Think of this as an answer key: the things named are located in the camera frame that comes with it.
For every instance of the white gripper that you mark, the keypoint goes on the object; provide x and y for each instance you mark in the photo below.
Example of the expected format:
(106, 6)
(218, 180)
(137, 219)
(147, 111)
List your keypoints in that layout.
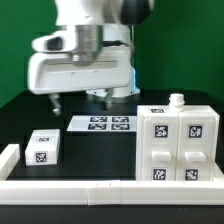
(72, 61)

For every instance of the white cabinet top block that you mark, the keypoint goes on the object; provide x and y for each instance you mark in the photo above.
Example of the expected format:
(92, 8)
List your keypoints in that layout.
(43, 147)

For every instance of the white cabinet door panel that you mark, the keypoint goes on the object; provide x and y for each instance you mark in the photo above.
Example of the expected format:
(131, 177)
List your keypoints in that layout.
(159, 147)

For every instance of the white cabinet body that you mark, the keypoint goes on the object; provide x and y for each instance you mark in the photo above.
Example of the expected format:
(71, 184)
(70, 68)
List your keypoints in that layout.
(175, 106)

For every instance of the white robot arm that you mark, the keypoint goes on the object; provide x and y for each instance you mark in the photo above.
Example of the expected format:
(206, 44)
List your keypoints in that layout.
(113, 18)

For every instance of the white marker base plate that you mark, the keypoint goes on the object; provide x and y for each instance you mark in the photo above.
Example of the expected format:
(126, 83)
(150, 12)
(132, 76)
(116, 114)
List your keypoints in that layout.
(102, 124)

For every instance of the white U-shaped boundary frame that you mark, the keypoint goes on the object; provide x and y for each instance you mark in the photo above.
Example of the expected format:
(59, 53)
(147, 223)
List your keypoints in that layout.
(105, 192)

